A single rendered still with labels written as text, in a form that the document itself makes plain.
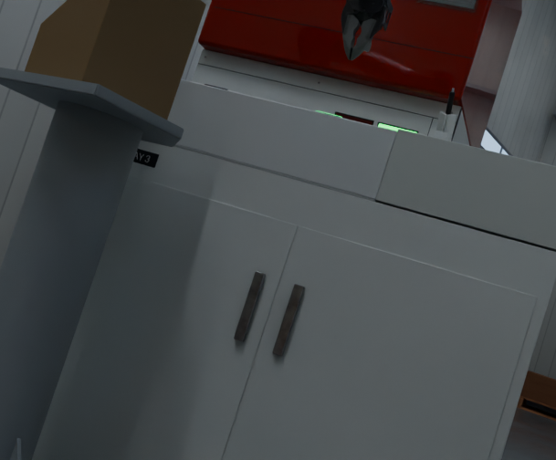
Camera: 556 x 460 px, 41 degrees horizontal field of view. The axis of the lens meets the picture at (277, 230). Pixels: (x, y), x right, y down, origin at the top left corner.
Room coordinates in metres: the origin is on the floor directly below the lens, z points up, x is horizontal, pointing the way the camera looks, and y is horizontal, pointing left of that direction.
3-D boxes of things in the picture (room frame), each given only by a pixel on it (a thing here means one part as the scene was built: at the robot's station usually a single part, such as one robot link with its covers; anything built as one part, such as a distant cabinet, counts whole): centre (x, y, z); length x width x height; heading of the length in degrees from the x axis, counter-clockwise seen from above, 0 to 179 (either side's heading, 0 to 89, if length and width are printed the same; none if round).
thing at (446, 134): (1.69, -0.29, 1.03); 0.06 x 0.04 x 0.13; 161
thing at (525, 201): (1.65, -0.43, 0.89); 0.62 x 0.35 x 0.14; 161
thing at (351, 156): (1.55, 0.08, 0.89); 0.55 x 0.09 x 0.14; 71
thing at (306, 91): (2.15, 0.01, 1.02); 0.81 x 0.03 x 0.40; 71
